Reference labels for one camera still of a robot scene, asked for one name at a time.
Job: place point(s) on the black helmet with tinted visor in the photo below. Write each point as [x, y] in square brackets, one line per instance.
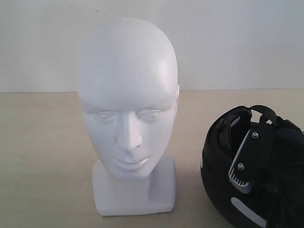
[276, 167]

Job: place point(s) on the white mannequin head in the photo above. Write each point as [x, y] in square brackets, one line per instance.
[129, 93]

